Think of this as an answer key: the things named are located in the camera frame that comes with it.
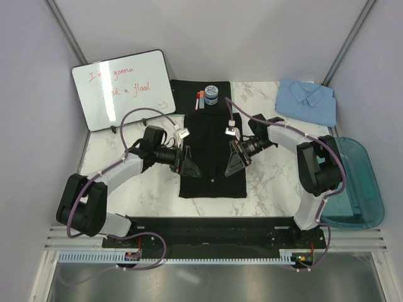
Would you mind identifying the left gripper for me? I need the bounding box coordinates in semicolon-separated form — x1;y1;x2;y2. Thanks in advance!
154;143;201;177

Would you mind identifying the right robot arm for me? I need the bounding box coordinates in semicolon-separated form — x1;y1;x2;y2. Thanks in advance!
224;115;346;248

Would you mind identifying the teal transparent plastic bin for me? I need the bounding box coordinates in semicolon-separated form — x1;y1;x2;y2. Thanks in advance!
321;137;385;230

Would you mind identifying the black long sleeve shirt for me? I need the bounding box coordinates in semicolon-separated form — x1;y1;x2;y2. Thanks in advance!
179;111;247;198

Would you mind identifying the black mat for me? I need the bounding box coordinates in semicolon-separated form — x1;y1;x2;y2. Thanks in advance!
170;79;232;115

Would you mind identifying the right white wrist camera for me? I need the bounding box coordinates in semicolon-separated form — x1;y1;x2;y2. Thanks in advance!
225;120;241;140

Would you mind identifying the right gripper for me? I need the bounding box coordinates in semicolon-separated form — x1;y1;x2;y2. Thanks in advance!
225;138;275;177

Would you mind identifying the aluminium rail frame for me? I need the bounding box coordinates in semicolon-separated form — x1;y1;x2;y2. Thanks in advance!
44;226;387;252

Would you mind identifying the light blue cable duct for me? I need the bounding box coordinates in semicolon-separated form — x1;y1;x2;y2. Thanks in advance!
58;251;297;265

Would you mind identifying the blue shirt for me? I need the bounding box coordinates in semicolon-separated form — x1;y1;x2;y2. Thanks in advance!
275;79;337;127

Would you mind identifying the white dry erase board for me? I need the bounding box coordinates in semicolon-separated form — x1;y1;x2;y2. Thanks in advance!
71;49;176;132

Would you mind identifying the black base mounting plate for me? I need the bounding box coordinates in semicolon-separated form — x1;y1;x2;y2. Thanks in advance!
102;217;326;259

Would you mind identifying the red marker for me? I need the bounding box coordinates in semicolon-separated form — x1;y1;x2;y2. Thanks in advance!
195;91;200;111

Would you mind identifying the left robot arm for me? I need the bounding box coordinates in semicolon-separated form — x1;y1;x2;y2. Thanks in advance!
56;126;202;247

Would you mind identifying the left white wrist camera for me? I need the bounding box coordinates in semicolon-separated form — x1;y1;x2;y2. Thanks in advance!
174;124;190;143

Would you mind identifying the blue lidded jar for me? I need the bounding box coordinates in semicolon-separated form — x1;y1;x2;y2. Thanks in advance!
204;85;219;106

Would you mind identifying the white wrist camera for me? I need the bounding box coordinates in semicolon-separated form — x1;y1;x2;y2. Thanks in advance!
174;124;190;143
225;120;241;140

